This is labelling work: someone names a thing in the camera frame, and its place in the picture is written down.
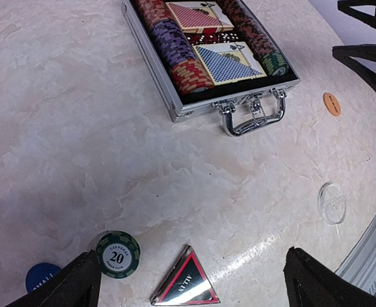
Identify blue playing card deck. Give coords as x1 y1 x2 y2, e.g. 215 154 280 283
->
193 42 267 86

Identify red dice in case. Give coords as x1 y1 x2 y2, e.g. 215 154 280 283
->
185 31 240 45

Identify single green poker chip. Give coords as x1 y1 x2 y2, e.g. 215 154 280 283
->
95 231 141 279

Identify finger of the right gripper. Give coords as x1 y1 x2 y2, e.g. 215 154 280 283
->
337 0 376 29

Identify red triangular dealer button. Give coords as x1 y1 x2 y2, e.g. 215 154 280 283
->
150 245 221 306

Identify left chip row in case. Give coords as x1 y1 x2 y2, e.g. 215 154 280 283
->
134 1 215 95

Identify right chip row in case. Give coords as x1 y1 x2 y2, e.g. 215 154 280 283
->
217 0 278 61

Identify blue small blind button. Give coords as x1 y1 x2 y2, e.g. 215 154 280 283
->
25 262 61 293

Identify orange big blind button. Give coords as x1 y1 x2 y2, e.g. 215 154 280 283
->
323 92 341 117

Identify clear round dealer puck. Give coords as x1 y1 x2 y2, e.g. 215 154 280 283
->
318 182 347 225

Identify front aluminium frame rail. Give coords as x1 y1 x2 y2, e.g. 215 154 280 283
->
335 215 376 295

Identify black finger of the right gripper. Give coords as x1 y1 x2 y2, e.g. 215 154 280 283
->
332 44 376 93

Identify red playing card deck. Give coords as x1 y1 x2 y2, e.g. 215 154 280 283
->
166 1 234 33

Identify aluminium poker case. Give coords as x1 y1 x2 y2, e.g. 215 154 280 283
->
121 1 300 136

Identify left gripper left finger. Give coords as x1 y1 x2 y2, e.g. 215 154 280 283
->
9 249 102 307

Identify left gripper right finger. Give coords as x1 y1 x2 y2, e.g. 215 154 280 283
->
283 247 376 307

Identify green poker chip stack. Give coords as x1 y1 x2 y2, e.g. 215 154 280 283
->
260 51 290 76

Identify chip row in case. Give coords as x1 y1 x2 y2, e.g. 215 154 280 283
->
134 1 215 95
217 0 278 61

